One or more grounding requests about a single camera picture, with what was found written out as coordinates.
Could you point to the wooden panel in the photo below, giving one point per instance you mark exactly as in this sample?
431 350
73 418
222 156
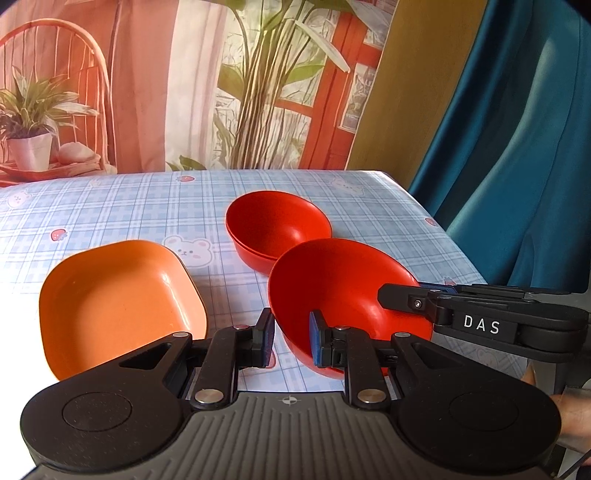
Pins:
406 92

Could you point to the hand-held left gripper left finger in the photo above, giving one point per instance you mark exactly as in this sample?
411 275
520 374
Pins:
267 339

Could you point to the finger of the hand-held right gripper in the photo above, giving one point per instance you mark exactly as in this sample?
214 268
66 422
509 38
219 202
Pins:
406 300
498 290

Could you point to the printed room scene backdrop cloth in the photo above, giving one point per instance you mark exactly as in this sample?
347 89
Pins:
161 69

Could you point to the person's right hand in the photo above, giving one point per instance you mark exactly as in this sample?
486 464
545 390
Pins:
575 420

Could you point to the plaid bear print tablecloth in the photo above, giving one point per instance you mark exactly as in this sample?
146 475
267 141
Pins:
115 207

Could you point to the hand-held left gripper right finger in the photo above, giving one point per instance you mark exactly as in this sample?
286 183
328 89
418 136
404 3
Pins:
316 339

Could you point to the orange square plate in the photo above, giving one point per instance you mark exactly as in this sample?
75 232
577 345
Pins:
115 300

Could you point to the red bowl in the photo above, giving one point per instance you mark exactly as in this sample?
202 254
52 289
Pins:
277 226
341 286

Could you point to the blue curtain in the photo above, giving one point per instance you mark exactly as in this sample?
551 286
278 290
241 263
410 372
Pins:
521 161

